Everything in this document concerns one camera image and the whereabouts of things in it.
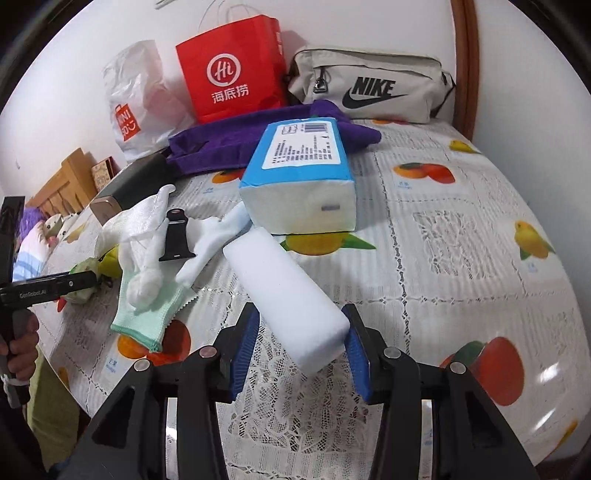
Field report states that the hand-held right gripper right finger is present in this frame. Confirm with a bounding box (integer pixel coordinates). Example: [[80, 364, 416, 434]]
[[342, 304, 541, 480]]

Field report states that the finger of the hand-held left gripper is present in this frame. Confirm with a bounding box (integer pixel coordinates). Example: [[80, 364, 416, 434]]
[[46, 270, 100, 294]]

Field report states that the purple towel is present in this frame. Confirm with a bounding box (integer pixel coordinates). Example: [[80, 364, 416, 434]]
[[167, 99, 382, 177]]

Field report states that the black watch strap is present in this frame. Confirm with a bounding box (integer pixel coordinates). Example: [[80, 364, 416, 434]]
[[159, 208, 197, 263]]

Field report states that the person's left hand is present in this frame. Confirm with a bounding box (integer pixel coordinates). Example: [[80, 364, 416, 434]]
[[0, 314, 40, 385]]

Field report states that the wooden furniture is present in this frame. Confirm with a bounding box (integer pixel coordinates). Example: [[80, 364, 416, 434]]
[[25, 148, 98, 215]]

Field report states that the fruit printed tablecloth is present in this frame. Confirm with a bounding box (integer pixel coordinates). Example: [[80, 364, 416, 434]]
[[44, 117, 589, 480]]

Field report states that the blue tissue pack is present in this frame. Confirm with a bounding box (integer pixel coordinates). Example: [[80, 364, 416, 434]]
[[239, 116, 357, 235]]

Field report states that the black box with gold end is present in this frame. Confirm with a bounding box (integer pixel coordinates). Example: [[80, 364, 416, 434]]
[[89, 148, 178, 227]]

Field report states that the small patterned box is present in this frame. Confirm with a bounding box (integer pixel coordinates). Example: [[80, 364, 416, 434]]
[[90, 157, 116, 195]]

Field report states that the yellow item with black cord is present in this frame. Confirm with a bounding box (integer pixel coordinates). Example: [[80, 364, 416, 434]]
[[69, 244, 123, 305]]

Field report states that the white knit glove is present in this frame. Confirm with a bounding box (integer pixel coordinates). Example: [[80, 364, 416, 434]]
[[175, 203, 253, 288]]

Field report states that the person's olive clothing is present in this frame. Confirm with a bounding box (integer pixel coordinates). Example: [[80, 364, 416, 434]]
[[25, 355, 81, 467]]

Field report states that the crumpled white tissue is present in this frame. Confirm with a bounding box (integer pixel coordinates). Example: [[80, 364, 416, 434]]
[[95, 185, 177, 259]]

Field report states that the red paper bag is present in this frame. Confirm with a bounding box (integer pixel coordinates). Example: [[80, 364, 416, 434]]
[[175, 4, 289, 124]]

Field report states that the pastel plush doll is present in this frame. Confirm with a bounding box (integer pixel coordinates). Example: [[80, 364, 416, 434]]
[[13, 208, 88, 282]]

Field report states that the beige waist bag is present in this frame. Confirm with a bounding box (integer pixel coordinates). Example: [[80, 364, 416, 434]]
[[287, 45, 457, 124]]

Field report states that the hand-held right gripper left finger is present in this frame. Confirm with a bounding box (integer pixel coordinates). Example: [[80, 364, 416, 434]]
[[69, 302, 262, 480]]

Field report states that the white plastic shopping bag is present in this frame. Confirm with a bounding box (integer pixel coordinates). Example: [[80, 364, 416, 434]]
[[102, 39, 195, 162]]

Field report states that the white glove with mint cuff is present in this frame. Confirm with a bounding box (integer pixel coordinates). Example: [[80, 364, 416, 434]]
[[110, 226, 200, 354]]

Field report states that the white foam sponge block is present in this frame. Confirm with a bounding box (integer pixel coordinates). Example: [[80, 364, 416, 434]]
[[223, 227, 350, 374]]

